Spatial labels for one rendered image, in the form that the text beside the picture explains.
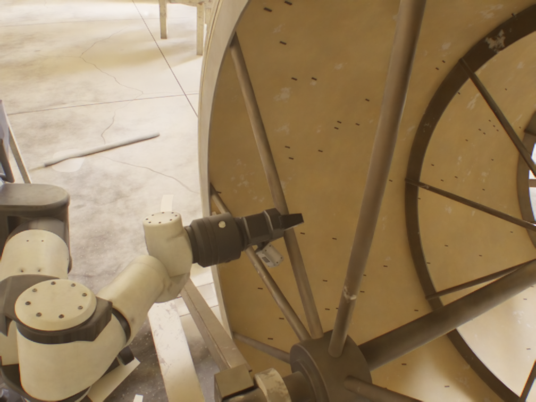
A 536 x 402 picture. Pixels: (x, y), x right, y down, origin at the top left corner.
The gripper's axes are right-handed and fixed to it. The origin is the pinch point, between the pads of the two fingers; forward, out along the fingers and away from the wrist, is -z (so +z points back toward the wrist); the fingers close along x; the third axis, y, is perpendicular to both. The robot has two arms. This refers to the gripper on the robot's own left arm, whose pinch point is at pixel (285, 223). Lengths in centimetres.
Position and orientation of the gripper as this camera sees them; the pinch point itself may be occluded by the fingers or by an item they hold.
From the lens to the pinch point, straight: 69.0
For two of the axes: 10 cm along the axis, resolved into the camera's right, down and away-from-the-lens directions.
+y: 2.7, 9.5, -1.6
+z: -9.1, 1.9, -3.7
